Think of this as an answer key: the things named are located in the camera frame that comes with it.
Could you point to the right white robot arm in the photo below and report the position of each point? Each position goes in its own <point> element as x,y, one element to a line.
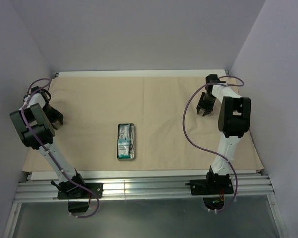
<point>233,123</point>

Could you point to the teal sterile packet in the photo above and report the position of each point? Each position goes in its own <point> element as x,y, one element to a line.
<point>123,149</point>
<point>124,131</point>

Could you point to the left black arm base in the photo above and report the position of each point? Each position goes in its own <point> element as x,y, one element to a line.
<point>68,191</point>

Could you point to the aluminium mounting rail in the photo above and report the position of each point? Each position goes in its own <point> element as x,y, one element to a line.
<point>141,188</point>

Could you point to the beige cloth wrap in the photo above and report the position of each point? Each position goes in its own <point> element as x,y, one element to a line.
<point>170,135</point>

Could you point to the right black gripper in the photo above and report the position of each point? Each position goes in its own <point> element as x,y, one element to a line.
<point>202,106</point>

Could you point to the metal instrument tray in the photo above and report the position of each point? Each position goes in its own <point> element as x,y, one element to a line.
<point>117,145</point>

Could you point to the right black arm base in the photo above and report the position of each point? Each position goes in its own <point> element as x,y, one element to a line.
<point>202,187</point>

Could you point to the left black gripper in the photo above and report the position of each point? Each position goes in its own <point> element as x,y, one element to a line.
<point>56,116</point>

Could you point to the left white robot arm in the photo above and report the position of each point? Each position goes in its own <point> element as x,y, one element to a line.
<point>36,122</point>

